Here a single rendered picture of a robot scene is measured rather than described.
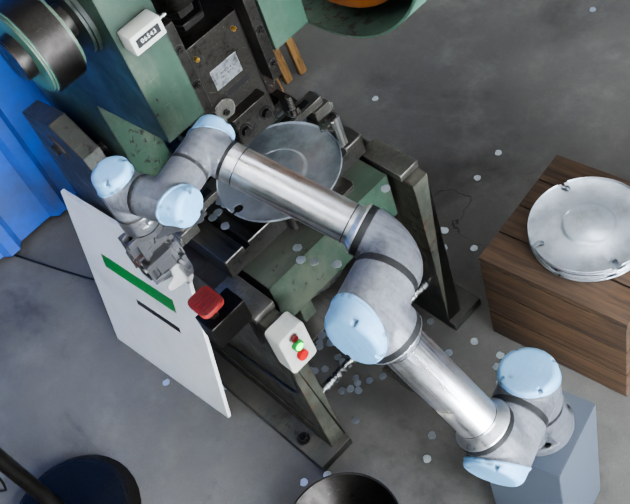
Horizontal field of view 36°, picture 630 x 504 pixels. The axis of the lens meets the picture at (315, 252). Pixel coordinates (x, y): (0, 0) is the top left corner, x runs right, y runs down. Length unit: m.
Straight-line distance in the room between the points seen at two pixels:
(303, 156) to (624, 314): 0.82
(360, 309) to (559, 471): 0.65
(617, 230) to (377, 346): 0.99
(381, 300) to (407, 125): 1.74
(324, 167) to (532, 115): 1.22
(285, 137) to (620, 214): 0.83
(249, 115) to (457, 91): 1.41
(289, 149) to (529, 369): 0.73
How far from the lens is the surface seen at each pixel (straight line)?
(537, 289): 2.38
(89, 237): 2.70
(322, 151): 2.15
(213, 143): 1.69
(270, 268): 2.16
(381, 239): 1.62
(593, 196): 2.47
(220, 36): 1.94
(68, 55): 1.74
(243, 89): 2.03
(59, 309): 3.23
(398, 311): 1.58
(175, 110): 1.87
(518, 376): 1.86
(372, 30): 2.10
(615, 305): 2.32
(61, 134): 2.34
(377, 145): 2.32
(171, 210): 1.62
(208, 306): 2.00
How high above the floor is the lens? 2.30
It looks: 50 degrees down
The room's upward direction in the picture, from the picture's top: 23 degrees counter-clockwise
